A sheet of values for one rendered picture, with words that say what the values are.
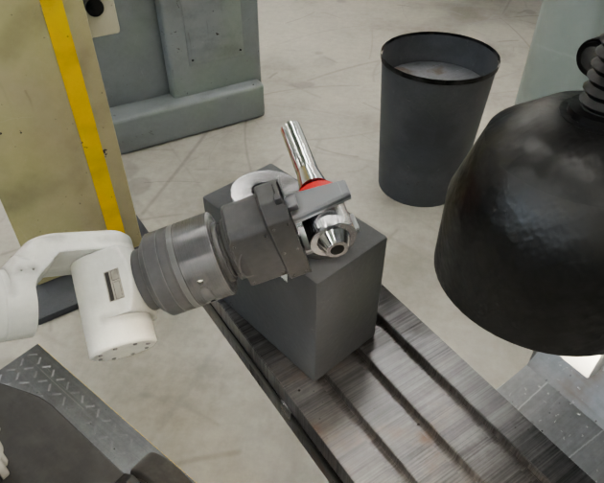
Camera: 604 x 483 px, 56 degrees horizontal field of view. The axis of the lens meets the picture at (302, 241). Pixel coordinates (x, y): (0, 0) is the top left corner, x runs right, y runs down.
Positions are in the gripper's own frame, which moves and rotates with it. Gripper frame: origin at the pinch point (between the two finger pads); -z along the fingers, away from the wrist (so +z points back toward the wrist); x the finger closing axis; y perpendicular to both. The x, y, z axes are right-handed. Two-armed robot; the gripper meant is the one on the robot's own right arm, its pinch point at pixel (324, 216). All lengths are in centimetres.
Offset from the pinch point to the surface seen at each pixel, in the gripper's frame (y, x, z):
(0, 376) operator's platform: 43, -68, 86
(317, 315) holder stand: -2.5, -13.6, 4.4
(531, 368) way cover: -7.5, -39.3, -21.6
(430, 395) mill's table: -10.1, -29.2, -5.6
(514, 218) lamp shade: -28.2, 30.9, -3.8
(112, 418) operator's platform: 25, -72, 60
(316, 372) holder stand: -4.2, -24.2, 7.3
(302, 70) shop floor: 268, -177, -25
